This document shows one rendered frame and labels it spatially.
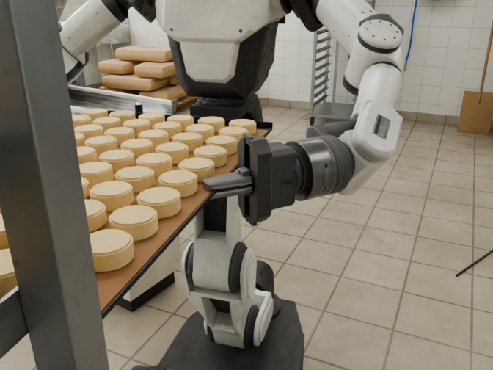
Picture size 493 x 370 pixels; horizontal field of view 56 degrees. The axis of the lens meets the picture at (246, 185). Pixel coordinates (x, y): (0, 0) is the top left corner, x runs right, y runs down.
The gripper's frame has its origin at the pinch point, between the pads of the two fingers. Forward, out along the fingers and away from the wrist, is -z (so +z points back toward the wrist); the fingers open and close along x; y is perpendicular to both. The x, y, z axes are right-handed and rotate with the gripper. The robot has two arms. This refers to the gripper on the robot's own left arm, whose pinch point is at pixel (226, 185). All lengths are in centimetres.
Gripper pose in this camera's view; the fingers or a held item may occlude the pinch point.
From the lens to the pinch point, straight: 61.2
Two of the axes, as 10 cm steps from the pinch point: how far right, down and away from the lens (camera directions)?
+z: 8.8, -1.8, 4.4
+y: 4.8, 3.3, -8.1
